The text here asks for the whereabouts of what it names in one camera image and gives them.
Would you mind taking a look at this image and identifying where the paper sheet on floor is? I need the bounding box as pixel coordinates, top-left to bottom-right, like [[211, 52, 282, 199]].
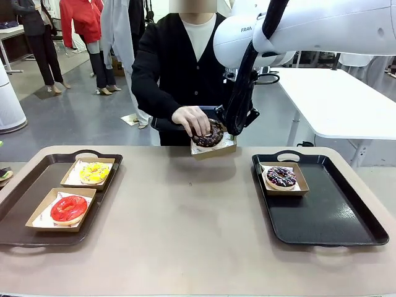
[[120, 113, 140, 126]]

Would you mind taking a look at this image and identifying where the yellow frosted donut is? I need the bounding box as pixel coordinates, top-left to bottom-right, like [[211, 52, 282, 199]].
[[79, 161, 111, 186]]

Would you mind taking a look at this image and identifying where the large black plastic tray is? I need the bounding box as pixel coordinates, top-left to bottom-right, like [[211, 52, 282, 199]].
[[251, 150, 390, 248]]

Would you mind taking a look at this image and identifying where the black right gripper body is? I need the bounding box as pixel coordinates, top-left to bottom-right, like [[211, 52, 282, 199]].
[[215, 104, 260, 136]]

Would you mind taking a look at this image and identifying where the white folding table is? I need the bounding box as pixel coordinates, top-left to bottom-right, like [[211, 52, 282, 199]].
[[269, 66, 396, 168]]

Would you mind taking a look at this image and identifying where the figure in black suit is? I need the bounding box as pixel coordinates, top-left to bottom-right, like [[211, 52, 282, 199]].
[[11, 0, 71, 95]]

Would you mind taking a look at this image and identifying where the person right hand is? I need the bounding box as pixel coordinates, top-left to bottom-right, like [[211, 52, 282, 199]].
[[171, 106, 212, 138]]

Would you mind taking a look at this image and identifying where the purple frosted sprinkled donut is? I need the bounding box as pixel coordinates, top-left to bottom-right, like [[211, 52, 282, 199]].
[[265, 166, 298, 191]]

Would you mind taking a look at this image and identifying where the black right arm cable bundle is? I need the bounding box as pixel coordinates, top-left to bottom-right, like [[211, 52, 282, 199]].
[[225, 0, 290, 136]]

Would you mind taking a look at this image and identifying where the red frosted donut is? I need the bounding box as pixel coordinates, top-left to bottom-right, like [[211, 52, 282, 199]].
[[50, 195, 88, 226]]

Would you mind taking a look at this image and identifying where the cardboard box on floor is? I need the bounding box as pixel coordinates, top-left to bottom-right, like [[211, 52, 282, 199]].
[[111, 57, 126, 77]]

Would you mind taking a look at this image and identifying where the person torso black cardigan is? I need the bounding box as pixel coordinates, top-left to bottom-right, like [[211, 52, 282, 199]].
[[131, 12, 246, 147]]

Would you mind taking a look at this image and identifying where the large brown plastic tray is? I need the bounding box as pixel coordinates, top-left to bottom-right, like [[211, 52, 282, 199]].
[[0, 149, 124, 248]]

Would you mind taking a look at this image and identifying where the small black serving tray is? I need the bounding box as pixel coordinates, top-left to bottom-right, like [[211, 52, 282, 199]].
[[150, 105, 226, 132]]

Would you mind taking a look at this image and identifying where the white printed paper liner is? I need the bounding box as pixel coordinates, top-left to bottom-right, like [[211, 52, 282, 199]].
[[66, 159, 114, 186], [261, 163, 303, 191], [30, 191, 95, 228], [191, 132, 235, 154]]

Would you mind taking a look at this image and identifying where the kraft cardboard donut box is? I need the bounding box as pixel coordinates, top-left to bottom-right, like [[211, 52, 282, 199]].
[[190, 132, 238, 161], [259, 161, 310, 197], [25, 187, 97, 233], [60, 157, 116, 191]]

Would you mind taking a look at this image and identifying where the person right forearm black sleeve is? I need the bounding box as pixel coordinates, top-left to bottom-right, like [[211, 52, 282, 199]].
[[131, 77, 187, 120]]

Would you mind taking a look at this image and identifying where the chocolate sprinkled donut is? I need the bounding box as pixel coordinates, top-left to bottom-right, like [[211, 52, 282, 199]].
[[191, 119, 225, 149]]

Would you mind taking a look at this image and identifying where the white cylindrical pedestal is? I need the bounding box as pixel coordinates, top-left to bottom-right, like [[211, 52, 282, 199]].
[[0, 59, 28, 134]]

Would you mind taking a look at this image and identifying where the white background desk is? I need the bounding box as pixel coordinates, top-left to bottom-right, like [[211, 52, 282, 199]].
[[0, 24, 26, 74]]

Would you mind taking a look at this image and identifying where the mannequin in red top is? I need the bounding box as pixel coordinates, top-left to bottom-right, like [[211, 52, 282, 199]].
[[59, 0, 122, 97]]

